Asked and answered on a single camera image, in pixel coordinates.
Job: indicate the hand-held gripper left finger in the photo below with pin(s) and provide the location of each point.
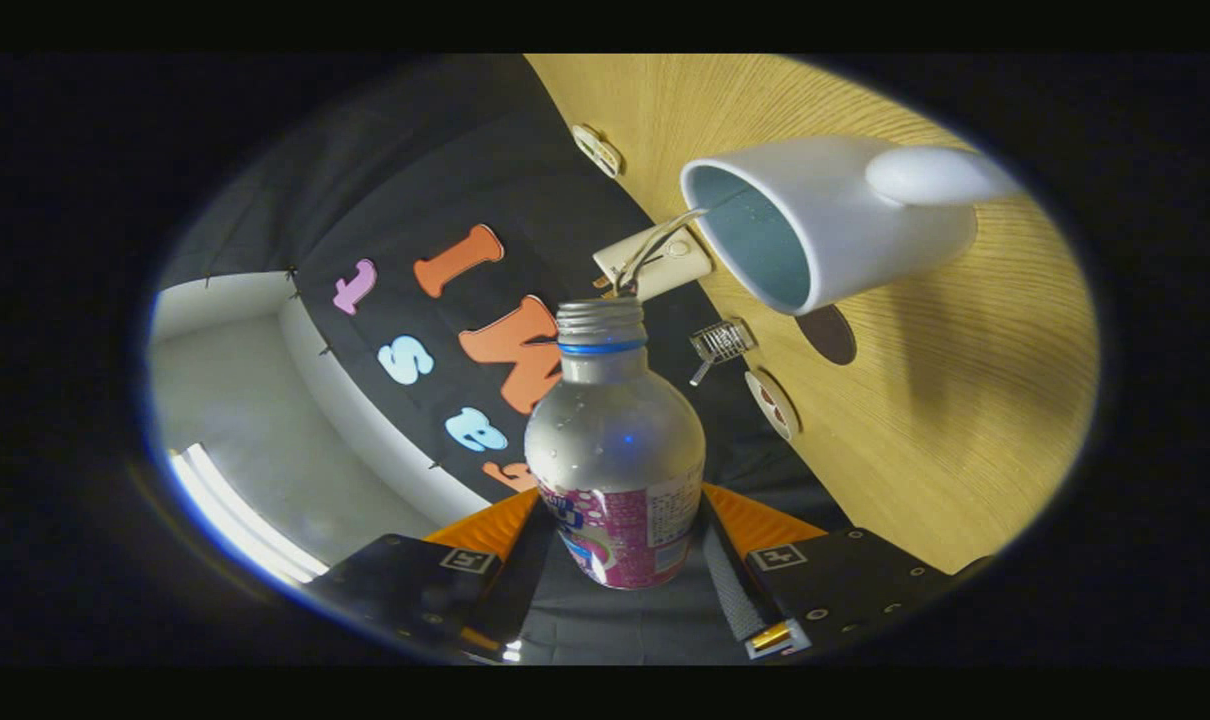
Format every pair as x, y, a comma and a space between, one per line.
525, 580

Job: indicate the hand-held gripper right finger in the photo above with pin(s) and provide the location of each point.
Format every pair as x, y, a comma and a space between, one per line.
735, 590

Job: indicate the silver juice bottle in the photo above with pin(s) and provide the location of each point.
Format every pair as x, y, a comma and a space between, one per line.
615, 440

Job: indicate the dark brown round coaster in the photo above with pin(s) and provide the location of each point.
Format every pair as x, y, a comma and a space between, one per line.
833, 338

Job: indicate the white cup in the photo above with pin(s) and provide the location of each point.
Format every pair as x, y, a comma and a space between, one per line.
865, 240

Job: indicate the small white plate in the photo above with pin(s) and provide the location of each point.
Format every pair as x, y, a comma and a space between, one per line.
773, 405

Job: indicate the wooden table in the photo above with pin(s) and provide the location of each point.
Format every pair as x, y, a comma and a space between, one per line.
945, 430

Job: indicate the narrow ceiling strip light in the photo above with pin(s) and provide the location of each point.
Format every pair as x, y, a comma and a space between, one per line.
235, 520

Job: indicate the white toaster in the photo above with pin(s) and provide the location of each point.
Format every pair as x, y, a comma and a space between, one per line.
675, 265

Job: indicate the black backdrop cloth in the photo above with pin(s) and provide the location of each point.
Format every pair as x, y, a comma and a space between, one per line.
445, 170

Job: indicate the white divided condiment dish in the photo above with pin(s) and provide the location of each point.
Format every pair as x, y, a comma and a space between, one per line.
597, 150

